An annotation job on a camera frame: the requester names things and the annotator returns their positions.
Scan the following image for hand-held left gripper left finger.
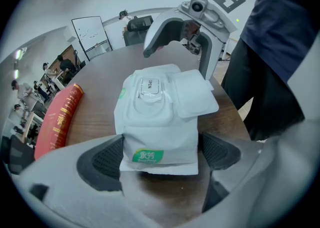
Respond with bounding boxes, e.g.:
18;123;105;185
11;133;157;228

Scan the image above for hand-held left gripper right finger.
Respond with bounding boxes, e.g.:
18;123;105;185
174;118;316;228

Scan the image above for white wet wipes pack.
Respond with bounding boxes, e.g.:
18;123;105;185
113;63;220;176

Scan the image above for black office chair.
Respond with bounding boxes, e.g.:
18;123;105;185
123;15;154;47

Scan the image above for black mesh chair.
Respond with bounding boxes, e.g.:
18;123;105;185
0;134;36;175

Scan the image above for red hardcover book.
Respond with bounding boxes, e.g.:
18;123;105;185
33;83;85;161

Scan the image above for person's black trousers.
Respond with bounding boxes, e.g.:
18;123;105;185
220;37;306;142

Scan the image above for person's navy shirt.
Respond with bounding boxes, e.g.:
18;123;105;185
239;0;320;85

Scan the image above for whiteboard on black stand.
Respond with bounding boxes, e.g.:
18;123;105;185
71;16;113;62

